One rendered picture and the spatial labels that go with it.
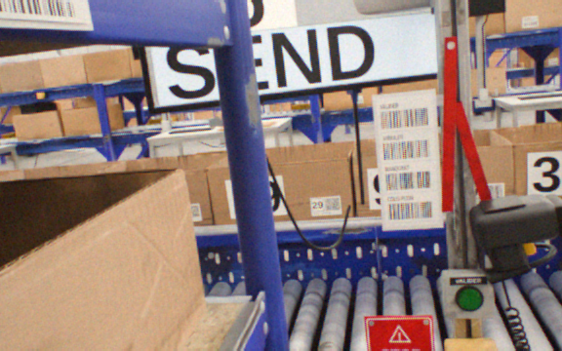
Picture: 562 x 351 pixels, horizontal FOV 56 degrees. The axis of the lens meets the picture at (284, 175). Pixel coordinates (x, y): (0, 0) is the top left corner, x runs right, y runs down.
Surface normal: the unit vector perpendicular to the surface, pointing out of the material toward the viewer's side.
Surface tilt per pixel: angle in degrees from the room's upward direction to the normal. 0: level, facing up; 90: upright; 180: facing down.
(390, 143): 90
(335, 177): 91
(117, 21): 90
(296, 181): 90
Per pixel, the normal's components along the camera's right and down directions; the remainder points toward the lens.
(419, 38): 0.15, 0.11
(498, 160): -0.17, 0.22
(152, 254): 0.98, -0.07
